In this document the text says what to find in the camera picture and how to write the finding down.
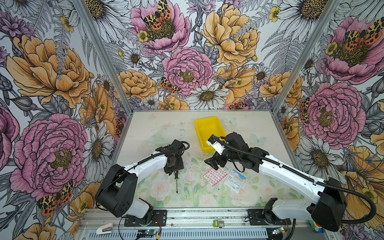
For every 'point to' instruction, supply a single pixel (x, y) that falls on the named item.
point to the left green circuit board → (146, 233)
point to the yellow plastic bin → (205, 128)
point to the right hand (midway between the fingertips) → (212, 158)
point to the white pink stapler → (106, 229)
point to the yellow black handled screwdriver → (176, 177)
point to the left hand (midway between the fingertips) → (176, 171)
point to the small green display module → (218, 223)
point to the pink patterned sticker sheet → (214, 176)
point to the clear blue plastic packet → (235, 180)
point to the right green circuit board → (279, 230)
